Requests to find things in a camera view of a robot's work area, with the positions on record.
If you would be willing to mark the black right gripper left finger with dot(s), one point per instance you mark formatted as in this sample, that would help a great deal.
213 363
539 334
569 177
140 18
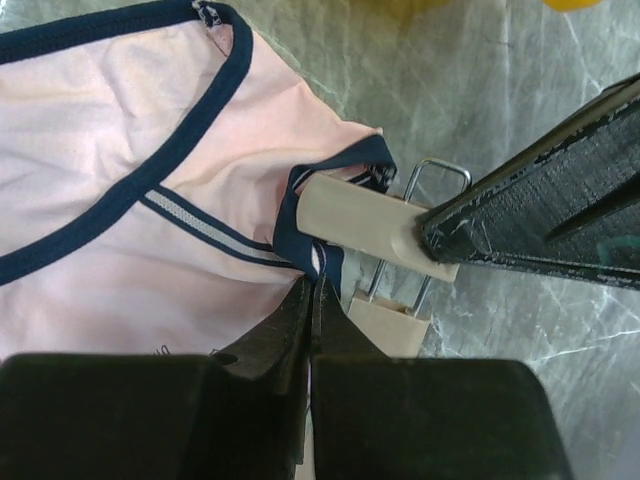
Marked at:
236 414

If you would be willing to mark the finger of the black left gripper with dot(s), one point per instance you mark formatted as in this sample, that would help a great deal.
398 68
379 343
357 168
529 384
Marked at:
566 206

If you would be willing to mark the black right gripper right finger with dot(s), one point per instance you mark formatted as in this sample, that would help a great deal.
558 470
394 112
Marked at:
377 417

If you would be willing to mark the beige clip hanger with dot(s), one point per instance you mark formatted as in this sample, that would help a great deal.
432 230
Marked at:
384 227

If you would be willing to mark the pink underwear navy trim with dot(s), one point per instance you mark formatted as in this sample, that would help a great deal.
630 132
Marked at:
152 159

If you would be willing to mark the yellow plastic tray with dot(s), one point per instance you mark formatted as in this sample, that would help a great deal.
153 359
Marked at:
400 8

